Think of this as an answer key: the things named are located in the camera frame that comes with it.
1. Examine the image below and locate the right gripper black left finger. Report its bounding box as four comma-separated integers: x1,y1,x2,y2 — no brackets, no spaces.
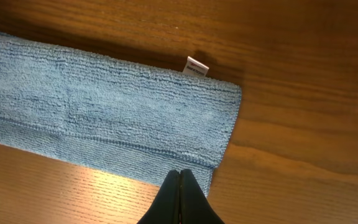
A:
137,170,180,224

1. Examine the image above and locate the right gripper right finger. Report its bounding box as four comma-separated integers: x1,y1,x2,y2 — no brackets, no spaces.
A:
180,169,224,224

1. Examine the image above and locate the blue cloth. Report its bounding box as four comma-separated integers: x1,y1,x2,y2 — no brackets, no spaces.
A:
0,33,242,194

